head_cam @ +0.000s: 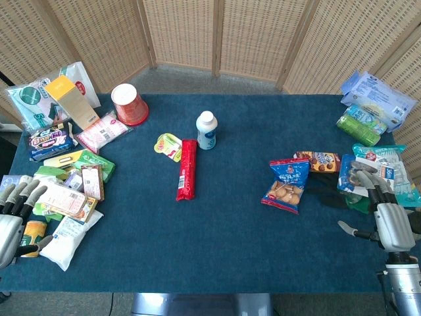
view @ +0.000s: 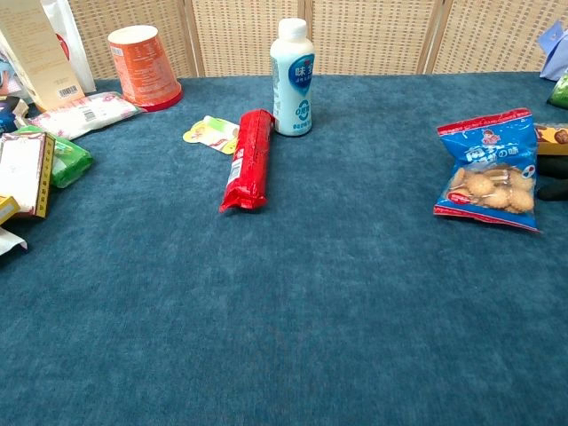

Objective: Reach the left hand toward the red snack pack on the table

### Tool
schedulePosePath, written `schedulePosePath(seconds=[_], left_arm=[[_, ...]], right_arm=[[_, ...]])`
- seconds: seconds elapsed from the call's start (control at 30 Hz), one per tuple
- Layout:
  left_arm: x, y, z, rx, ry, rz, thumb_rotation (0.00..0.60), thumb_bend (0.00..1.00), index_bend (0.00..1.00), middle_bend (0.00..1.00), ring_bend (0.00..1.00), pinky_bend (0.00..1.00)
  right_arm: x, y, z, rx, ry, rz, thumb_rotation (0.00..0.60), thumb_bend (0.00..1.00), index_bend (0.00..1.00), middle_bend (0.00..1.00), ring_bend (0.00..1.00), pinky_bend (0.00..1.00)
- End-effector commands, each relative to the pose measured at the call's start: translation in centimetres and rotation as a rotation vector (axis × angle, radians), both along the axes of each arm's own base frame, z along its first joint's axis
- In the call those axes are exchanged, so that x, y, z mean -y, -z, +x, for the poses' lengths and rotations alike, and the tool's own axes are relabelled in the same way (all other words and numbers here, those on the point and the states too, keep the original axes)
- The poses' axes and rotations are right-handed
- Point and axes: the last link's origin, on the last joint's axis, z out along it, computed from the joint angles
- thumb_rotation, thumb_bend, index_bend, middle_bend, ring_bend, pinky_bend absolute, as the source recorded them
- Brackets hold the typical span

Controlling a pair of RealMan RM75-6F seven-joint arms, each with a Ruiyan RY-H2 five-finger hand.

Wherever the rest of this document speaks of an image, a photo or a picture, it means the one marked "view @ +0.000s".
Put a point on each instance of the woven rattan folding screen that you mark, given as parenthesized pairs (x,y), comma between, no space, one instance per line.
(355,35)

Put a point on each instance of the light blue paper carton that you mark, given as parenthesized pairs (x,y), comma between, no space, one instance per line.
(554,51)

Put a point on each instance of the red biscuit roll package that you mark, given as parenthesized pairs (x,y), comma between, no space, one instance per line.
(249,164)

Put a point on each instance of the small yellow snack packet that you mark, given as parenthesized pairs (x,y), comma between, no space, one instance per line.
(213,133)

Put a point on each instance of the white paper packet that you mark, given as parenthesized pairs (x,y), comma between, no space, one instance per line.
(9,242)

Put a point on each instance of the white box with yellow edge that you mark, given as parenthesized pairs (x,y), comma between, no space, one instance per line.
(24,173)

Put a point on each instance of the dark blue box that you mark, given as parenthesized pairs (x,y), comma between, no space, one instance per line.
(8,113)

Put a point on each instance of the green snack packet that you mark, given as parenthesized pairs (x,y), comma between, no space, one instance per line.
(71,160)

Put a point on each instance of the yellow chocolate snack box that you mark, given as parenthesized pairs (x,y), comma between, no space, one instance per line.
(552,138)

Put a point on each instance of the white milk drink bottle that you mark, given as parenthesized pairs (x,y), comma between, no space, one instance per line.
(293,89)

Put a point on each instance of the blue cookie snack bag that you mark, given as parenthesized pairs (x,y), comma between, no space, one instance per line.
(488,173)

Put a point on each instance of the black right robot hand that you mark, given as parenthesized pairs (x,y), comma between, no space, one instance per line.
(552,171)

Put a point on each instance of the small yellow box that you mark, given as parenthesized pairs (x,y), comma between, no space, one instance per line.
(6,208)

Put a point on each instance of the tall beige paper carton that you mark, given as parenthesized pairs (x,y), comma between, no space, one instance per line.
(42,53)

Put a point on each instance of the pink white wipes pack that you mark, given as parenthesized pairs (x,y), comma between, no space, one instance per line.
(84,114)

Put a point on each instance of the orange instant noodle cup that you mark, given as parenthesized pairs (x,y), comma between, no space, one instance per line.
(144,71)

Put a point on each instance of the blue velvet tablecloth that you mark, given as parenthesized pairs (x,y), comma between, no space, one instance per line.
(310,288)

